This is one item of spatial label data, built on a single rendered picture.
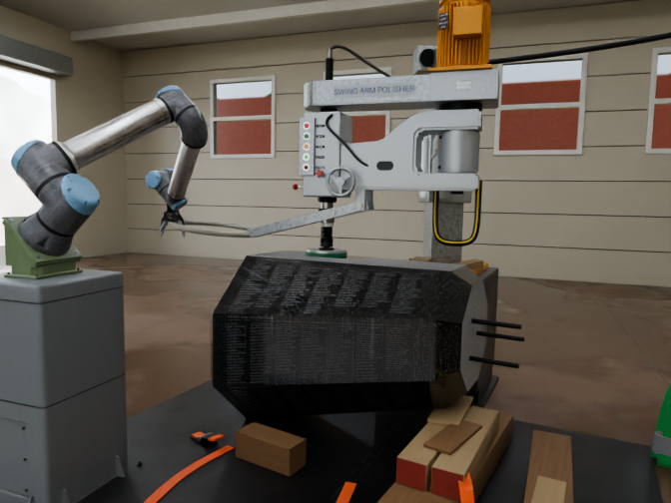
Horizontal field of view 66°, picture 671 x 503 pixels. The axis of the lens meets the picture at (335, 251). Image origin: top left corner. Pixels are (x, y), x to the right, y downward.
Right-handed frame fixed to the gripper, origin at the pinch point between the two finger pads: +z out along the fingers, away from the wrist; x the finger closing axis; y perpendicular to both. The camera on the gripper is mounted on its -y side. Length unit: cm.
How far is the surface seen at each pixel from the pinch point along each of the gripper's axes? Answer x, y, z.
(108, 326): -11, 89, 23
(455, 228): 163, 5, -8
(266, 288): 51, 58, 15
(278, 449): 56, 97, 75
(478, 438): 132, 120, 60
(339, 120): 85, 38, -64
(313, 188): 74, 35, -31
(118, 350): -9, 85, 35
